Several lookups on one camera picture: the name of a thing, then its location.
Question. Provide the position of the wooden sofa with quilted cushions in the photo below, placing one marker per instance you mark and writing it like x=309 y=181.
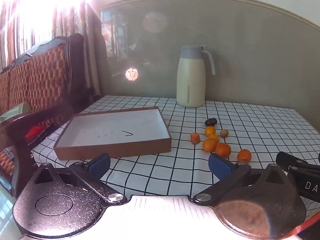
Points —
x=50 y=75

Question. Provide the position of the checked white tablecloth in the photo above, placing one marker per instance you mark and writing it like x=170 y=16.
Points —
x=250 y=120

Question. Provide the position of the red cloth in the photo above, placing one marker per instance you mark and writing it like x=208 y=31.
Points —
x=35 y=131

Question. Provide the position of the brown cardboard box tray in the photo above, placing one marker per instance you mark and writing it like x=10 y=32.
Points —
x=112 y=132

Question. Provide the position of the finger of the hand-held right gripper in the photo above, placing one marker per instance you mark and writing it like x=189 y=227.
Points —
x=285 y=158

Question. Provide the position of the small tan round fruit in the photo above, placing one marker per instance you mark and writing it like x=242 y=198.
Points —
x=224 y=133

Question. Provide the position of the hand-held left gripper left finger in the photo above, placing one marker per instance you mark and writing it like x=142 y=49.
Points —
x=99 y=166

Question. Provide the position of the orange mandarin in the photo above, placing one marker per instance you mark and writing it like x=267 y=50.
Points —
x=209 y=145
x=244 y=155
x=210 y=130
x=215 y=137
x=223 y=150

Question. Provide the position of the beige patterned curtain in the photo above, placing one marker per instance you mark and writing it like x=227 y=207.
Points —
x=75 y=25

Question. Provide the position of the cream thermos jug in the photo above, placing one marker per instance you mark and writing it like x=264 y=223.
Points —
x=190 y=80

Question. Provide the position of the dark avocado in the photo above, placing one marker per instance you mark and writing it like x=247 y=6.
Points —
x=210 y=122

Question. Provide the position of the pale green rolled sheet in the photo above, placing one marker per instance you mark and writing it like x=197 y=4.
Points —
x=17 y=110

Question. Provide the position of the orange-brown fruit chunk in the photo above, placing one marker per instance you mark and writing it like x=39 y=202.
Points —
x=195 y=138

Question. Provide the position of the plaid cloth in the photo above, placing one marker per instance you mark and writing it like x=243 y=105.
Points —
x=7 y=153

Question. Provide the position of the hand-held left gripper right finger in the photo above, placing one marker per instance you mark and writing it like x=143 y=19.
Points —
x=220 y=165

